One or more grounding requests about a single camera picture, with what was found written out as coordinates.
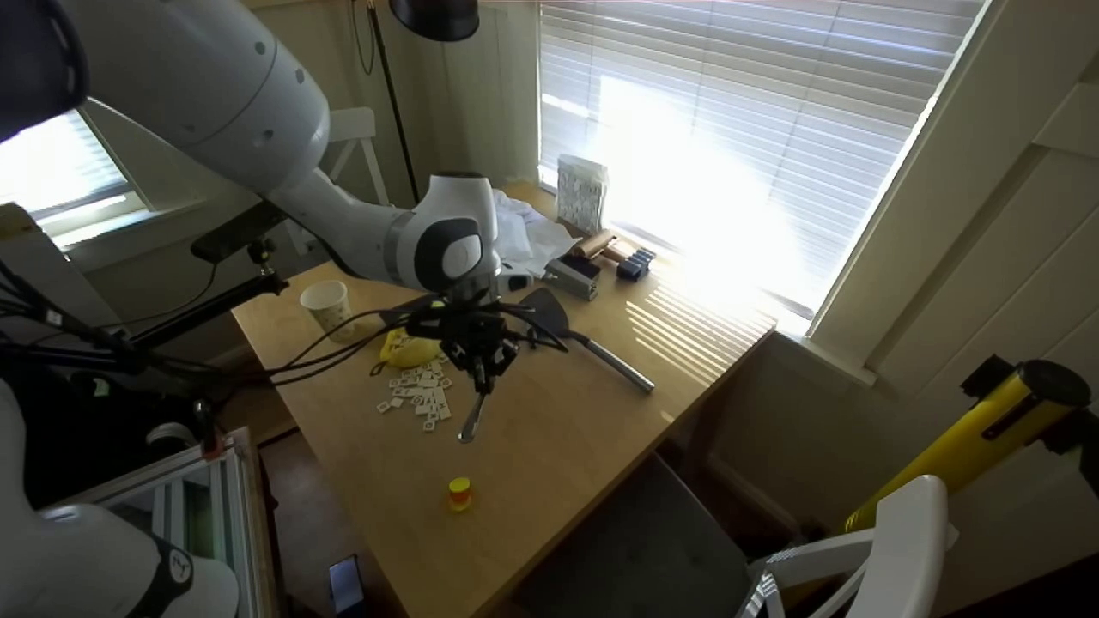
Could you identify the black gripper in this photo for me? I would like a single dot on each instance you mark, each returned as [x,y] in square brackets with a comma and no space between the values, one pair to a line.
[467,333]

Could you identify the white scrabble tile pile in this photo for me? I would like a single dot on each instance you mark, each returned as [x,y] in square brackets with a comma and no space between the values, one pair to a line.
[424,393]

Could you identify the silver butter knife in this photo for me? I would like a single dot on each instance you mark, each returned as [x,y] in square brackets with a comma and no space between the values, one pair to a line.
[471,422]

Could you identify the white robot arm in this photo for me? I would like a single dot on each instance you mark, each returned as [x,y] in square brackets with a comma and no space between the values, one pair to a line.
[212,81]

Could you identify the grey metal spatula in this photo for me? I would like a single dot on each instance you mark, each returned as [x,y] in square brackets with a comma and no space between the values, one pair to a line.
[547,312]

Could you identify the yellow banana toy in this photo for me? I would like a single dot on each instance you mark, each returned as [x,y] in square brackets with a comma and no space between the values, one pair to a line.
[404,351]

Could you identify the white plastic bag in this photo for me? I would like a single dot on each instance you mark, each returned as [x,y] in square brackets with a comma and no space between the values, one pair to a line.
[525,237]

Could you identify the white paper cup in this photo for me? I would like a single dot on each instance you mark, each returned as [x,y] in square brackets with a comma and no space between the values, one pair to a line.
[328,302]

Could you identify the yellow round cap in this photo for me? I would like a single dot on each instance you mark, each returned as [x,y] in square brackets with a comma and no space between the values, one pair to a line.
[457,492]

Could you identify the blue headed hammer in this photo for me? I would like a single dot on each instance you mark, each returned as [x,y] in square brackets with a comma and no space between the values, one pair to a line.
[637,267]

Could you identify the small phone on floor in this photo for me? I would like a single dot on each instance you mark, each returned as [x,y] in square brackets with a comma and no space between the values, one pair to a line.
[348,592]

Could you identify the black floor lamp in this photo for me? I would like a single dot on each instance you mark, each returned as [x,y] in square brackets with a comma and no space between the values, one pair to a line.
[408,39]

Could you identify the white window blinds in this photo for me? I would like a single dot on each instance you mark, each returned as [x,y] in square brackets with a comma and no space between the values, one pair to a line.
[746,136]

